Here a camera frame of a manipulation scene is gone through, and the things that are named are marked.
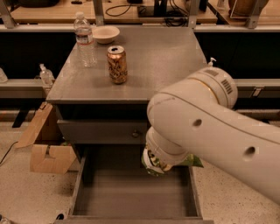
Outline green jalapeno chip bag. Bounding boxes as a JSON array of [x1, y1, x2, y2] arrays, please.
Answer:
[[141, 146, 204, 177]]

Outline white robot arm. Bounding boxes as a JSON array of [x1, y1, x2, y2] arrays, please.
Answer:
[[143, 66, 280, 204]]

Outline round brass drawer knob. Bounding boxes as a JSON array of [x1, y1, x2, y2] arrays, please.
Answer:
[[131, 130, 139, 138]]

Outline grey drawer cabinet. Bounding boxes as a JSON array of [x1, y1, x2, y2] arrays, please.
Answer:
[[47, 26, 205, 161]]

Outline closed grey top drawer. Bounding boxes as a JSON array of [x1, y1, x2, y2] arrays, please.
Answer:
[[58, 120, 148, 144]]

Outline open grey middle drawer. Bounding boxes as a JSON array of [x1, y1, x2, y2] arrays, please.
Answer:
[[54, 145, 214, 224]]

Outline orange soda can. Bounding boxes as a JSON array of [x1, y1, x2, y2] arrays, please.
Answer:
[[107, 45, 128, 84]]

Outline clear plastic water bottle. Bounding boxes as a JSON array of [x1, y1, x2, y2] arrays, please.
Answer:
[[73, 11, 97, 67]]

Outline white pump dispenser bottle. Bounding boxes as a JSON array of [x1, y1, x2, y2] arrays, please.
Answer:
[[208, 57, 216, 67]]

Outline white bowl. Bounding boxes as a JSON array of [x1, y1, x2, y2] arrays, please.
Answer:
[[92, 25, 120, 45]]

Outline brown cardboard box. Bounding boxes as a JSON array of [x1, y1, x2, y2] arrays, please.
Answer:
[[16, 102, 80, 174]]

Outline wooden desk in background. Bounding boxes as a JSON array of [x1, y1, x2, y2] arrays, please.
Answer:
[[10, 0, 219, 25]]

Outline black cables on desk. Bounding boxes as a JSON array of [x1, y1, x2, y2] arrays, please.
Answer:
[[104, 0, 191, 28]]

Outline small clear bottle on rail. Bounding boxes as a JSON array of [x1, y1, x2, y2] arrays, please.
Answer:
[[39, 64, 55, 87]]

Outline black floor cable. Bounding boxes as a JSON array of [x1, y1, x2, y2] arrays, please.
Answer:
[[0, 141, 19, 166]]

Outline grey metal rail frame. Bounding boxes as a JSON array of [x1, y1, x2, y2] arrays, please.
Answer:
[[0, 0, 280, 98]]

